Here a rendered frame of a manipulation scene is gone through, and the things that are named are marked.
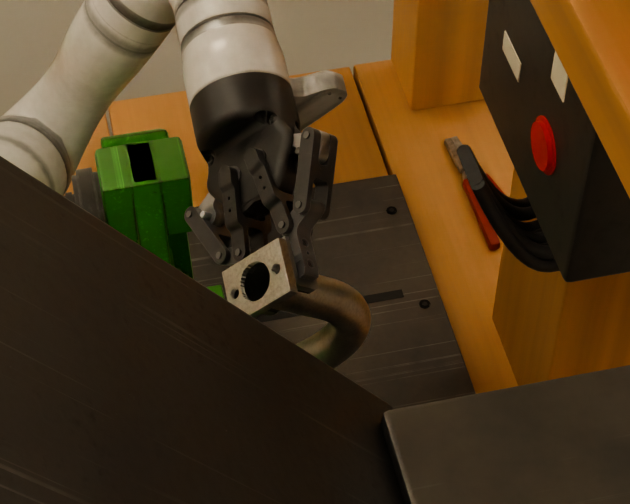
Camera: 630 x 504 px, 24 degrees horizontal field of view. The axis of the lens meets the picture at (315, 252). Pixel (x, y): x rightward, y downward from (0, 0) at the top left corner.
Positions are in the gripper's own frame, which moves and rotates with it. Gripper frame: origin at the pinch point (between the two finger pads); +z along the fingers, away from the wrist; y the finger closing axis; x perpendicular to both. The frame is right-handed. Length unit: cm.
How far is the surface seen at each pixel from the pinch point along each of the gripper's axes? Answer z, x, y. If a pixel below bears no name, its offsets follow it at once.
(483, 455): 16.4, 2.9, 10.1
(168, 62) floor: -124, 116, -112
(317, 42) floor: -124, 139, -91
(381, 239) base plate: -20.2, 38.8, -18.2
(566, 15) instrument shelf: 3.3, -13.0, 31.7
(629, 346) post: 0.9, 39.5, 3.6
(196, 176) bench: -34, 31, -34
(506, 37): -4.1, -3.1, 23.2
